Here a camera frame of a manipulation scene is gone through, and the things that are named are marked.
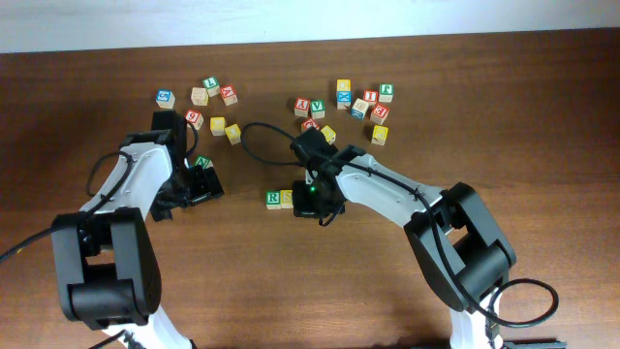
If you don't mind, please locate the red 6 block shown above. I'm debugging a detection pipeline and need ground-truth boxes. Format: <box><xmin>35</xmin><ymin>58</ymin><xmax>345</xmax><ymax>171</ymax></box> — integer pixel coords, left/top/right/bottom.
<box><xmin>185</xmin><ymin>110</ymin><xmax>203</xmax><ymax>130</ymax></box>

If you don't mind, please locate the red E block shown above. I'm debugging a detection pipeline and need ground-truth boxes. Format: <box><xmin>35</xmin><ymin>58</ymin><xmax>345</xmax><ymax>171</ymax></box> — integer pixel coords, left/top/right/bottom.
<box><xmin>370</xmin><ymin>104</ymin><xmax>389</xmax><ymax>125</ymax></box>

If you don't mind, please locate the yellow block left pair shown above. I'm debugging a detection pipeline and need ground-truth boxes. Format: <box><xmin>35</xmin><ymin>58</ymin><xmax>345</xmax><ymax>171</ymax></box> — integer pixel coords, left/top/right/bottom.
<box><xmin>209</xmin><ymin>116</ymin><xmax>227</xmax><ymax>137</ymax></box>

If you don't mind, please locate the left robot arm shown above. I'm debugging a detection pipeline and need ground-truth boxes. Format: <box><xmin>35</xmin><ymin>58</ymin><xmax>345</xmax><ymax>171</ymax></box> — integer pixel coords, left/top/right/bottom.
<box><xmin>51</xmin><ymin>129</ymin><xmax>224</xmax><ymax>348</ymax></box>

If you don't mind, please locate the yellow top block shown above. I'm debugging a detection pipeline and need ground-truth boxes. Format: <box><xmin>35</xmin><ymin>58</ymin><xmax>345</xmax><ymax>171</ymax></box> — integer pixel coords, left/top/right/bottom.
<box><xmin>336</xmin><ymin>79</ymin><xmax>352</xmax><ymax>92</ymax></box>

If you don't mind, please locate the red Y block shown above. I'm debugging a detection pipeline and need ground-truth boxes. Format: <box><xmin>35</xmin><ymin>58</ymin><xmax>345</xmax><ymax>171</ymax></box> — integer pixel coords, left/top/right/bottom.
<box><xmin>294</xmin><ymin>98</ymin><xmax>311</xmax><ymax>117</ymax></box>

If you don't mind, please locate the blue 5 block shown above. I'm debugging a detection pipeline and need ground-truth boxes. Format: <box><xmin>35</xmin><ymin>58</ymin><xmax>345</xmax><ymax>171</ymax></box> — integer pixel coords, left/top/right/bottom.
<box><xmin>156</xmin><ymin>89</ymin><xmax>175</xmax><ymax>110</ymax></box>

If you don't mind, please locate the green V block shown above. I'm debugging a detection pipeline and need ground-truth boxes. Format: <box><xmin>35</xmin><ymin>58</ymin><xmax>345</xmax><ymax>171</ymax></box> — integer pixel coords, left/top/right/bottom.
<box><xmin>310</xmin><ymin>100</ymin><xmax>326</xmax><ymax>119</ymax></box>

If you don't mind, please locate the blue X block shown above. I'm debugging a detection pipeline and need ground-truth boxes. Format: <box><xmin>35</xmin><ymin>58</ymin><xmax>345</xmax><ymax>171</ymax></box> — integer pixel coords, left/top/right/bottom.
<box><xmin>336</xmin><ymin>91</ymin><xmax>352</xmax><ymax>110</ymax></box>

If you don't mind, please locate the red I block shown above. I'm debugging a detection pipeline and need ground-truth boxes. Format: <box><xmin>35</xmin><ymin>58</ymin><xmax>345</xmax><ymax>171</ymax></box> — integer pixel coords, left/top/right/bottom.
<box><xmin>363</xmin><ymin>90</ymin><xmax>379</xmax><ymax>107</ymax></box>

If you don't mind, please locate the yellow centre block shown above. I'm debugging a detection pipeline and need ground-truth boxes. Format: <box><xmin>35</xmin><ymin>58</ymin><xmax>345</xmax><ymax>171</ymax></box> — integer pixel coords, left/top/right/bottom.
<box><xmin>321</xmin><ymin>126</ymin><xmax>336</xmax><ymax>144</ymax></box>

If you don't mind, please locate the green T block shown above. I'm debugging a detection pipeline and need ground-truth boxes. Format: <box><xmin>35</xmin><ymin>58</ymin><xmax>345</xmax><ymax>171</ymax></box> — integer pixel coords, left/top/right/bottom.
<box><xmin>202</xmin><ymin>77</ymin><xmax>221</xmax><ymax>97</ymax></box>

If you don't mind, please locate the plain wooden block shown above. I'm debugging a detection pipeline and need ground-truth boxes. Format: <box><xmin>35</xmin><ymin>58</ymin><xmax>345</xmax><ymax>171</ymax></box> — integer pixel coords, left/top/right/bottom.
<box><xmin>191</xmin><ymin>87</ymin><xmax>209</xmax><ymax>106</ymax></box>

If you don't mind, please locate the yellow block tilted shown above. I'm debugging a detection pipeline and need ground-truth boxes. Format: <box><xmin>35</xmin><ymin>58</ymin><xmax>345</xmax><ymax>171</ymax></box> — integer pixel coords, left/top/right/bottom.
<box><xmin>225</xmin><ymin>124</ymin><xmax>241</xmax><ymax>144</ymax></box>

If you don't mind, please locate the red Q block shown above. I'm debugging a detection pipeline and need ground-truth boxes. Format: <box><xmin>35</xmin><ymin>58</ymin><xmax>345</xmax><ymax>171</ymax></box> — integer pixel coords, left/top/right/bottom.
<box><xmin>301</xmin><ymin>118</ymin><xmax>321</xmax><ymax>132</ymax></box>

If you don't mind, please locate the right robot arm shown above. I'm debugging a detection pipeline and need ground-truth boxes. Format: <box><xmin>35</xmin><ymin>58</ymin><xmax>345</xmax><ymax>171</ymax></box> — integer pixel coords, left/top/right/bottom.
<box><xmin>291</xmin><ymin>143</ymin><xmax>516</xmax><ymax>348</ymax></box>

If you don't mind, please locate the blue side wooden block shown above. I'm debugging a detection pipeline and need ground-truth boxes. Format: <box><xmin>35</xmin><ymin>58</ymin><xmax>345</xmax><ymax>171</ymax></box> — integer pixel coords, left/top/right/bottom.
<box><xmin>351</xmin><ymin>98</ymin><xmax>369</xmax><ymax>120</ymax></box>

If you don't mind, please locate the yellow S block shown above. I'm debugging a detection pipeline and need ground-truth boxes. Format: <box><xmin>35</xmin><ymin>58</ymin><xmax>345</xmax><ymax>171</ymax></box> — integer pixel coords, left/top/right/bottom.
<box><xmin>280</xmin><ymin>189</ymin><xmax>294</xmax><ymax>209</ymax></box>

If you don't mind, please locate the green R block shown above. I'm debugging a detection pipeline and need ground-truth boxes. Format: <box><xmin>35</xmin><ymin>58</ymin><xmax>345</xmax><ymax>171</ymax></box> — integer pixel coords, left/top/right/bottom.
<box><xmin>265</xmin><ymin>191</ymin><xmax>282</xmax><ymax>209</ymax></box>

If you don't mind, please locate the green N block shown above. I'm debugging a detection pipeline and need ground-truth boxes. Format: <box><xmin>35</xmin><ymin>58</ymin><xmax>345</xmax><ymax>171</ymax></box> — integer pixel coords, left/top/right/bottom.
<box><xmin>194</xmin><ymin>155</ymin><xmax>213</xmax><ymax>169</ymax></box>

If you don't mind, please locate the red A block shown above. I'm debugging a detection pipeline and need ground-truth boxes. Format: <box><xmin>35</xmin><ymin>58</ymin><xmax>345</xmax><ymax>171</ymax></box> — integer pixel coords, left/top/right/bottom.
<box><xmin>220</xmin><ymin>85</ymin><xmax>238</xmax><ymax>106</ymax></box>

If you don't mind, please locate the yellow U block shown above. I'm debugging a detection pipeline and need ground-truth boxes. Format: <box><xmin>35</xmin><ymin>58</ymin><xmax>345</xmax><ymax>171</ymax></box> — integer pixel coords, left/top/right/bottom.
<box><xmin>371</xmin><ymin>125</ymin><xmax>388</xmax><ymax>145</ymax></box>

